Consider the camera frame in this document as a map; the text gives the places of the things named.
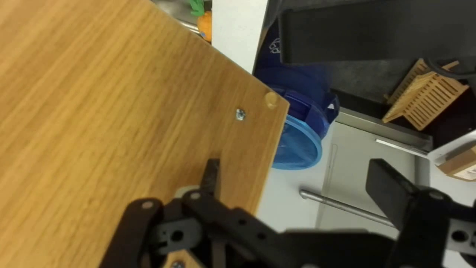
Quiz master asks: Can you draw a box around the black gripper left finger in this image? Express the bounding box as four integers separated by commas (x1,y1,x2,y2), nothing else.
101,158,279,268

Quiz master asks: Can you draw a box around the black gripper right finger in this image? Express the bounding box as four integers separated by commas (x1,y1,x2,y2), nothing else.
365,158,476,268

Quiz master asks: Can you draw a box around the wooden cabinet door without handle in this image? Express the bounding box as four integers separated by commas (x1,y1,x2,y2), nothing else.
0,0,291,268

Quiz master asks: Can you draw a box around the brown cardboard box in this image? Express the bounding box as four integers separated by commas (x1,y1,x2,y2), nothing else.
437,143,476,183

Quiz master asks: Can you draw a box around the silver metal bar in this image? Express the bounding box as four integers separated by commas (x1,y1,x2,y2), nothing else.
297,188,398,228

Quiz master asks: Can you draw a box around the grey metal panel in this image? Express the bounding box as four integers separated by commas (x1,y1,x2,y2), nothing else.
318,109,434,225

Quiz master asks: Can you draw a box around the wooden slatted rack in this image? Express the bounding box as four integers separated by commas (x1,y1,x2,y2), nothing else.
380,58,470,133

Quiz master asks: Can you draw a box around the blue recycling bin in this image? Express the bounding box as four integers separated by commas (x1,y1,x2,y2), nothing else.
254,21,343,171

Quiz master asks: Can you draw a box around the orange cloth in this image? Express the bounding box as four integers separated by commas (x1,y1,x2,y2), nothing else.
197,12,214,43

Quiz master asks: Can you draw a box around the green and blue cup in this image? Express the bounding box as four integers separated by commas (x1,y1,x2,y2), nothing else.
190,0,206,20

